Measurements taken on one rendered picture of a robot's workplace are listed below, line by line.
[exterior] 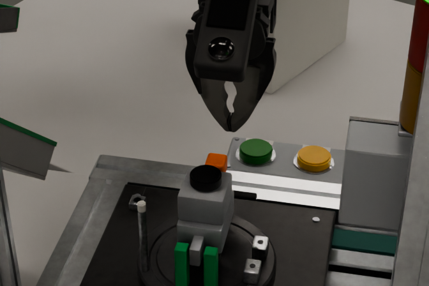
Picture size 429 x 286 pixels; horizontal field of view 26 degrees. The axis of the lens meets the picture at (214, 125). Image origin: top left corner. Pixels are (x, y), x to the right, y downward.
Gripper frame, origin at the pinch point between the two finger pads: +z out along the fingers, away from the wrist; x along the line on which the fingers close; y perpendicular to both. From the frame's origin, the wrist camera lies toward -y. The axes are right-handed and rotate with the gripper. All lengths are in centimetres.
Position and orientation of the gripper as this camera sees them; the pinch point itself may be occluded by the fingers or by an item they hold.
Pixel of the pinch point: (229, 124)
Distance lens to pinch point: 97.5
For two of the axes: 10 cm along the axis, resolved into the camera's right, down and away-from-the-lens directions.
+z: 0.0, 8.2, 5.7
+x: -9.8, -1.2, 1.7
